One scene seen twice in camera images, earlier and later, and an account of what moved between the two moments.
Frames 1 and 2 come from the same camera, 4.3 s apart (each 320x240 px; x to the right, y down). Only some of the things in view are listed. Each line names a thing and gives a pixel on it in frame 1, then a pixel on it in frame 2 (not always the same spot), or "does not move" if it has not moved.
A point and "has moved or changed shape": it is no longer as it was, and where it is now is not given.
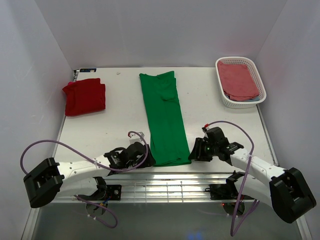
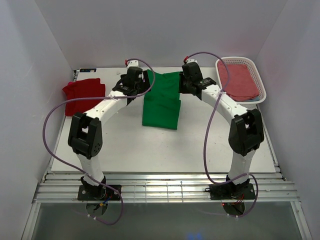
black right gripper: x=197 y=153 -> x=181 y=90
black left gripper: x=150 y=161 -> x=144 y=85
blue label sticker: x=87 y=70 does not move
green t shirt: x=169 y=140 has moved or changed shape
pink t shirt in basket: x=237 y=83 does not move
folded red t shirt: x=84 y=96 does not move
